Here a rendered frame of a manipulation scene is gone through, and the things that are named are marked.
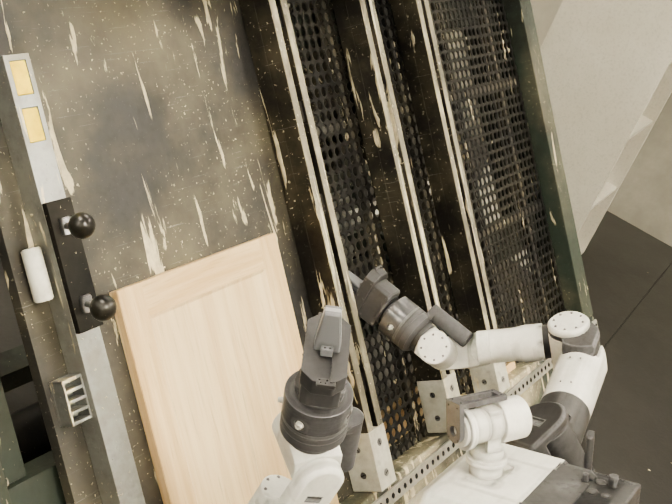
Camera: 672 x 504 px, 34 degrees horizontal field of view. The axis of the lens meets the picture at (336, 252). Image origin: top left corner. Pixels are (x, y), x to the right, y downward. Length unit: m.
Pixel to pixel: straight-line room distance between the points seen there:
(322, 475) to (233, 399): 0.56
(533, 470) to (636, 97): 3.77
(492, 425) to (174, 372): 0.55
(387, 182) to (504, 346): 0.51
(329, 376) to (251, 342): 0.71
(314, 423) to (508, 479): 0.42
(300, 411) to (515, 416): 0.41
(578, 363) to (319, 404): 0.76
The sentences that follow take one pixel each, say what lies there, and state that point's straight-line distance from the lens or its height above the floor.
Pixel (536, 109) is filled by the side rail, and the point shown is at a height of 1.40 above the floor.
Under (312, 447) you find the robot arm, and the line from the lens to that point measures 1.39.
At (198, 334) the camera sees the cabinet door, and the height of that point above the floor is 1.23.
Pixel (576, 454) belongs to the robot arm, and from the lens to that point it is 1.87.
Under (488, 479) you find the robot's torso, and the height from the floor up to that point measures 1.35.
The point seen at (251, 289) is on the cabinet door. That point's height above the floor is 1.26.
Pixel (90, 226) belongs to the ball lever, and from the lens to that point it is 1.54.
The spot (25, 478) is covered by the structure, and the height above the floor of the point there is 1.12.
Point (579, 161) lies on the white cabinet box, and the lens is 5.47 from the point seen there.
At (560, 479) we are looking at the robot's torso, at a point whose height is 1.38.
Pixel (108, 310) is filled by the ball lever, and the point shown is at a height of 1.42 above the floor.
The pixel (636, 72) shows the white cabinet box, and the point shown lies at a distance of 5.33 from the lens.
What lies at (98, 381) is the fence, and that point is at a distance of 1.69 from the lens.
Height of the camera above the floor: 2.29
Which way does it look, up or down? 27 degrees down
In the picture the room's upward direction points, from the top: 23 degrees clockwise
